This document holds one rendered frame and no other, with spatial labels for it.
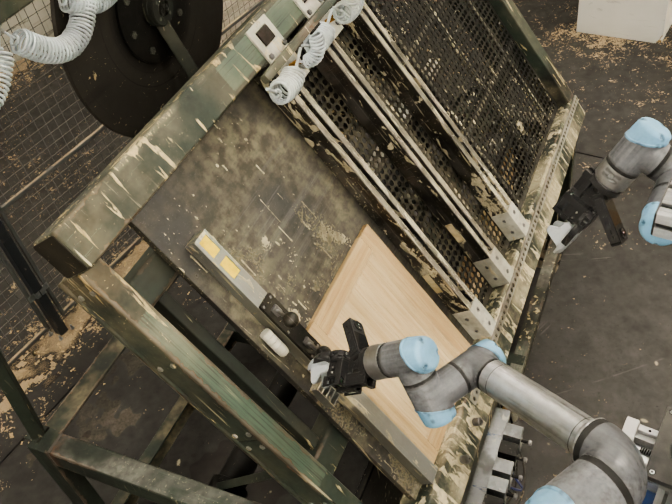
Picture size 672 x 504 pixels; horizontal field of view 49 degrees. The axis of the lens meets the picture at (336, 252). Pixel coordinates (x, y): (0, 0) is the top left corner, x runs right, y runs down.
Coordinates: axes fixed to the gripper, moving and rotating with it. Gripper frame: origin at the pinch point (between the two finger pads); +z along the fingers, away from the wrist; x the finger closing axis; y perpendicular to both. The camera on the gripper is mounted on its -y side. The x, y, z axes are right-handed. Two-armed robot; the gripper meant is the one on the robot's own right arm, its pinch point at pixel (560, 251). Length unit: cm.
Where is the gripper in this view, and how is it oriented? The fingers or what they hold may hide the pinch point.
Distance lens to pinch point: 176.5
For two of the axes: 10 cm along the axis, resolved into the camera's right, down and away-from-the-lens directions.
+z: -4.0, 6.6, 6.4
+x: -6.1, 3.2, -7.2
